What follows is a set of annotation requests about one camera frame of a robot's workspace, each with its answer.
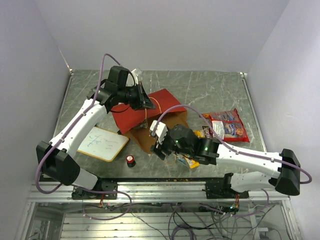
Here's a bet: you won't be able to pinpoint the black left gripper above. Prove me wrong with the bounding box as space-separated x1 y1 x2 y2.
118 81 157 111

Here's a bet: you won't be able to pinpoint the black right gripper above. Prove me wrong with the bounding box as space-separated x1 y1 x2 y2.
150 129 193 159

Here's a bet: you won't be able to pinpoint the blue white snack wrapper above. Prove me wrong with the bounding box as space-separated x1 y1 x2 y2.
175 155 188 166

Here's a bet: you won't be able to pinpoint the red paper bag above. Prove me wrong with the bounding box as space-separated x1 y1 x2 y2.
112 88 180 154

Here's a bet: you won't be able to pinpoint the yellow snack packet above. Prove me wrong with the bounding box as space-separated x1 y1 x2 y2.
194 130 205 138
183 156 200 169

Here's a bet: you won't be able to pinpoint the purple M&M's packet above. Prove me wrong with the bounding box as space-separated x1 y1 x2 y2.
202 126 214 138

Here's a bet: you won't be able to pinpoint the red candy assortment bag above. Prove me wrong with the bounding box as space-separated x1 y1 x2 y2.
202 108 250 143

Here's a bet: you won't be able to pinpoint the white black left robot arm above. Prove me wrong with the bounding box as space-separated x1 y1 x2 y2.
35 65 156 199

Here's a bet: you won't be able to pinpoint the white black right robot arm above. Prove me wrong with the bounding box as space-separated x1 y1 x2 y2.
149 121 301 198

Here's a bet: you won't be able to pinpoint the red cap black marker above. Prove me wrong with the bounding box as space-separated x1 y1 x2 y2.
126 155 136 168

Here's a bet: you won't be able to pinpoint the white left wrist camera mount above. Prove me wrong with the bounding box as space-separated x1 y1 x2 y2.
131 68 143 84

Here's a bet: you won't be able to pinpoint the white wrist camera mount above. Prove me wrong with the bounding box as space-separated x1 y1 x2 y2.
131 68 143 84
149 120 168 145

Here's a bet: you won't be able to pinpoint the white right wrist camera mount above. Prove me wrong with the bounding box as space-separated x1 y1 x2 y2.
149 120 168 145

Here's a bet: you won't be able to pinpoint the small whiteboard yellow frame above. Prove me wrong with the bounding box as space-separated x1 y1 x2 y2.
77 126 129 162

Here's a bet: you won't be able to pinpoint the aluminium frame rail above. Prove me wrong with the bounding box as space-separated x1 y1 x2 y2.
27 181 291 203

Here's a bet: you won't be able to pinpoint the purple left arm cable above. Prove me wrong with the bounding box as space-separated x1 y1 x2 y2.
34 53 123 195

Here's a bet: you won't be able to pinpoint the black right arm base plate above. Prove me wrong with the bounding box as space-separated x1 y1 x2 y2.
202 173 249 199

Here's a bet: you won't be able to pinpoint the loose cables under table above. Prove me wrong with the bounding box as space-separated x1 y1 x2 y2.
82 199 266 240

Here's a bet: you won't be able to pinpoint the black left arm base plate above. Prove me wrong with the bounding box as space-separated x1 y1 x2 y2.
71 180 118 200

